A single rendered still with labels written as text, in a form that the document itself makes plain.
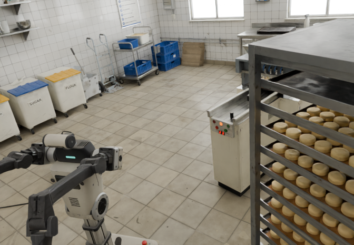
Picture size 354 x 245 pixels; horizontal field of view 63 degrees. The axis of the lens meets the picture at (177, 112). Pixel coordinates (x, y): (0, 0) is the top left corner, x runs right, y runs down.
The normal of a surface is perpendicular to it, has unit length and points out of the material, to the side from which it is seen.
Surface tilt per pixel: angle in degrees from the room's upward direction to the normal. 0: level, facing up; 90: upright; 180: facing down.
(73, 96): 93
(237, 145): 90
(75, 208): 90
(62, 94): 92
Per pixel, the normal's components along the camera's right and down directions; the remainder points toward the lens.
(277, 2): -0.59, 0.40
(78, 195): -0.28, 0.44
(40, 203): -0.31, -0.18
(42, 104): 0.80, 0.19
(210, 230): -0.12, -0.90
